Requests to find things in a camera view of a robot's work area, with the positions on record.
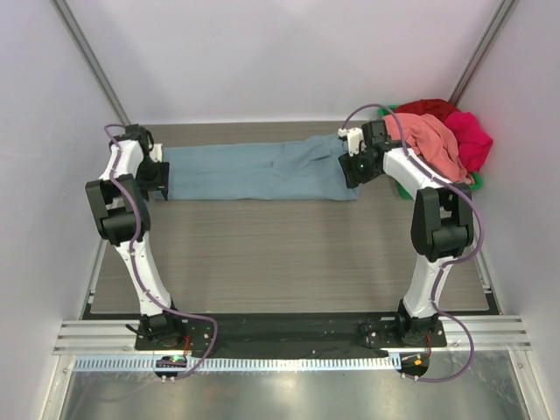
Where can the dark red t shirt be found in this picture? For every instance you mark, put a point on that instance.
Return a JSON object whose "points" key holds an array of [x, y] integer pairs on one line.
{"points": [[438, 108]]}

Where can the salmon pink t shirt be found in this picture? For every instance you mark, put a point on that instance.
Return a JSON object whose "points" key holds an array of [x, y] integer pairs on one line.
{"points": [[435, 143]]}

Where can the aluminium frame post left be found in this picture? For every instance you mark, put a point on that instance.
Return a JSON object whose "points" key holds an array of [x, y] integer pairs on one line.
{"points": [[86, 51]]}

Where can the slotted white cable duct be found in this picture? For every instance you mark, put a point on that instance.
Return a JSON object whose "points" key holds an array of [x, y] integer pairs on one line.
{"points": [[174, 365]]}

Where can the light blue t shirt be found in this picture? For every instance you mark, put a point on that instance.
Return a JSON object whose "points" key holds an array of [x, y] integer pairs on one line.
{"points": [[298, 170]]}

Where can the aluminium front rail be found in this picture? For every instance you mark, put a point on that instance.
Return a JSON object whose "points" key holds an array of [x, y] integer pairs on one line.
{"points": [[491, 332]]}

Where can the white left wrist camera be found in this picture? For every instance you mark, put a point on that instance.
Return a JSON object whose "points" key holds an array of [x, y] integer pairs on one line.
{"points": [[157, 153]]}

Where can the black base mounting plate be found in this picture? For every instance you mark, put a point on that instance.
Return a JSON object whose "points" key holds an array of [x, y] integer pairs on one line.
{"points": [[293, 336]]}

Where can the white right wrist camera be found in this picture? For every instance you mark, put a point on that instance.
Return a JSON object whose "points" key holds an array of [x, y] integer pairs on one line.
{"points": [[354, 138]]}

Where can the magenta t shirt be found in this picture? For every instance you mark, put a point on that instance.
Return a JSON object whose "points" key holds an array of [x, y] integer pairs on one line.
{"points": [[474, 144]]}

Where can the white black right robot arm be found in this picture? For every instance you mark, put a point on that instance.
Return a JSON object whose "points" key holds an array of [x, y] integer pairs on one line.
{"points": [[441, 229]]}

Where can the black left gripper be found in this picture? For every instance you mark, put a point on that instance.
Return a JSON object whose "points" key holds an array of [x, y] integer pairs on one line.
{"points": [[162, 179]]}

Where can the aluminium frame post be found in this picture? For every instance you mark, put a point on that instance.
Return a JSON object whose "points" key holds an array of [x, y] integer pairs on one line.
{"points": [[86, 51], [489, 36]]}

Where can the green plastic bin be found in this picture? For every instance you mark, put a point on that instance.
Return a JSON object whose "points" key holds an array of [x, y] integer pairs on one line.
{"points": [[476, 180]]}

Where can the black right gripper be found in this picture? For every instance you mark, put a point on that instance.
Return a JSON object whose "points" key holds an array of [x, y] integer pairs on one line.
{"points": [[347, 171]]}

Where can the aluminium frame post right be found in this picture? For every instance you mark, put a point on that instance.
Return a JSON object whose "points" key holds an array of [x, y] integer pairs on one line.
{"points": [[489, 36]]}

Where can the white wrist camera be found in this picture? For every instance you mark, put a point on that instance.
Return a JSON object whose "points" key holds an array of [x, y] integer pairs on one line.
{"points": [[157, 153], [354, 138]]}

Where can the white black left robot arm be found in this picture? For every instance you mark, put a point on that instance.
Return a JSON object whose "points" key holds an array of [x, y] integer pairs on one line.
{"points": [[118, 201]]}

